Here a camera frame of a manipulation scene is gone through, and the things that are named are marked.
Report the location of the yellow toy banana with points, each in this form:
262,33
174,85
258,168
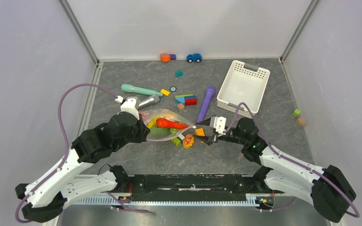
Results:
152,122

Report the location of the tan wooden cube right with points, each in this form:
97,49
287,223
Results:
300,121

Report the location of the silver toy microphone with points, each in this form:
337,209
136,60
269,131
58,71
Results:
149,101

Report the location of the yellow small brick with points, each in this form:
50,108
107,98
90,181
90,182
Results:
165,92

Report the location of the blue red green brick stack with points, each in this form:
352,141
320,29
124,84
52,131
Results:
186,99

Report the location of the white perforated plastic basket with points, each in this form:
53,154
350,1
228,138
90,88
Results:
243,83

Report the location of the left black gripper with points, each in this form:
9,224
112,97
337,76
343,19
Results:
143,131

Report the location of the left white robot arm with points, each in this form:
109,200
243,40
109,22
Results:
46,198

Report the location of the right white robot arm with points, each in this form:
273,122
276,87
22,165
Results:
326,189

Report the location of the orange round toy slice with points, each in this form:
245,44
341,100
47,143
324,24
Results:
188,141

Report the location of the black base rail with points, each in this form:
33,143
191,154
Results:
191,187

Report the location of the teal small block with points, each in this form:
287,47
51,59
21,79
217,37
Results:
178,73

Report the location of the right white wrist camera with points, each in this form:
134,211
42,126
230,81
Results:
220,126

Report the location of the clear polka dot zip bag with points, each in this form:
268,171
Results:
170,115

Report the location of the green white blue brick stack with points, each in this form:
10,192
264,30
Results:
178,140

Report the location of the orange and purple block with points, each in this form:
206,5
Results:
164,57

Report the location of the red toy chili pepper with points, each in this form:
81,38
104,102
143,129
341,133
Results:
165,123

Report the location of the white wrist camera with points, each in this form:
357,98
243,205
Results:
220,126
129,105

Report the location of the mint green toy microphone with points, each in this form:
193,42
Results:
138,90

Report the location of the orange stepped brick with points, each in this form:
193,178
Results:
200,132

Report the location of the purple toy microphone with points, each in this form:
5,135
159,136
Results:
209,94

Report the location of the small green cube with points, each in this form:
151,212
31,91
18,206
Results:
296,113

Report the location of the blue toy car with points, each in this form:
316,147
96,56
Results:
194,58

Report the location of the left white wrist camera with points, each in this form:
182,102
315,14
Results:
129,105

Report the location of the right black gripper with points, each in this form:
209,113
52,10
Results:
208,140

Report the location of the small round teal gear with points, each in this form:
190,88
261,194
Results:
173,89

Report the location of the small wooden cube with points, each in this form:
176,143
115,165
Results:
181,107

